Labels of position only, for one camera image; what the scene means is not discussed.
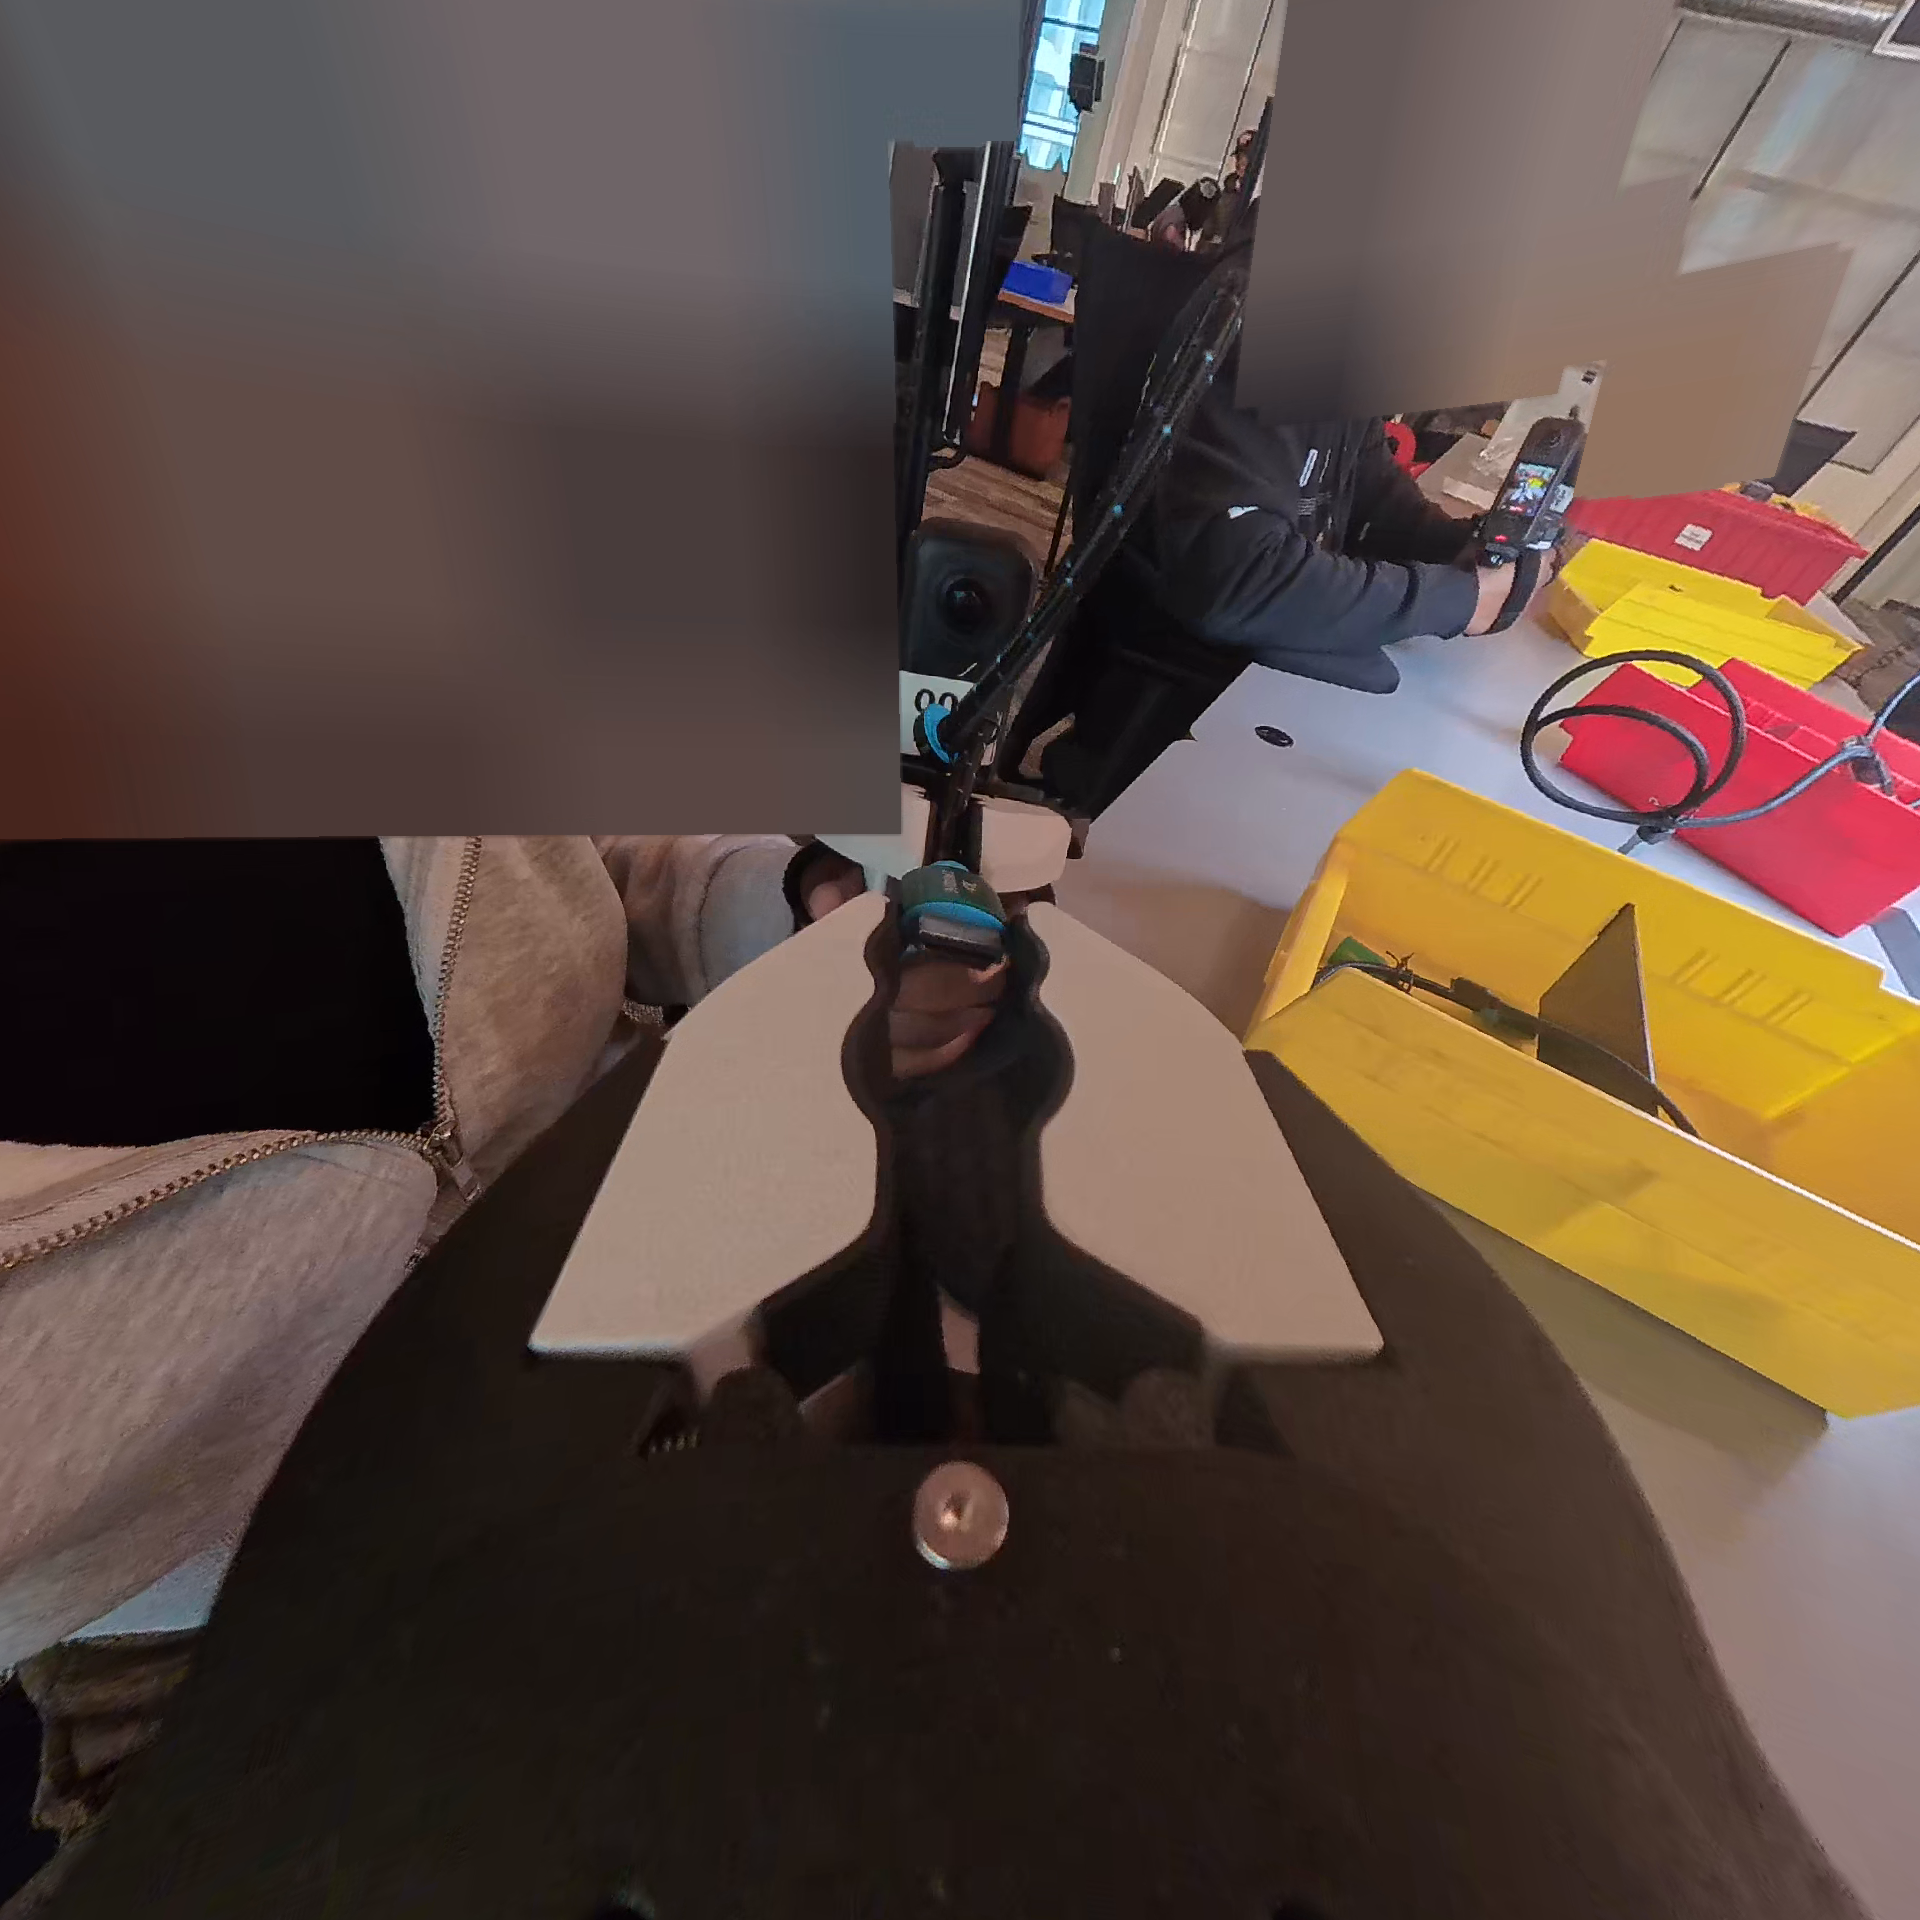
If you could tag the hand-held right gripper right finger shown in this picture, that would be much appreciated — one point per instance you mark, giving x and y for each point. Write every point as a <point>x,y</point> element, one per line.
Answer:
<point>1201,1171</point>

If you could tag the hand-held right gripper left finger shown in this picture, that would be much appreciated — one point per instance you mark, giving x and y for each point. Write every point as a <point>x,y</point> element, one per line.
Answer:
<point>705,1171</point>

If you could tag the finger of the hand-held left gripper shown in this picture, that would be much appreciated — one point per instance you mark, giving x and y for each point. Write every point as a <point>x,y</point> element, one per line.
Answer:
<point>882,863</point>
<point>1029,843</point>

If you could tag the large yellow plastic bin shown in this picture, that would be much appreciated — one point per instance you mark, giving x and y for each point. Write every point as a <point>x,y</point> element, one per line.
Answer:
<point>1501,1171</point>

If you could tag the red plastic bin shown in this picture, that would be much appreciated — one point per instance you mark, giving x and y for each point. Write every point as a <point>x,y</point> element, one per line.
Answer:
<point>1800,841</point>
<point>1725,532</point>

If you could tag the person's left forearm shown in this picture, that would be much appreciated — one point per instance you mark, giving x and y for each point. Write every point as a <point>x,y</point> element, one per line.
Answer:
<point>705,930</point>

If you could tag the person's left hand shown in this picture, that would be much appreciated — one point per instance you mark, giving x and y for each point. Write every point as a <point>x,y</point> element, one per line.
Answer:
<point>829,896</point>

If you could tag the black bin divider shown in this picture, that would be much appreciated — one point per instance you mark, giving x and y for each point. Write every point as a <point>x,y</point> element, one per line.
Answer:
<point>1604,1020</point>

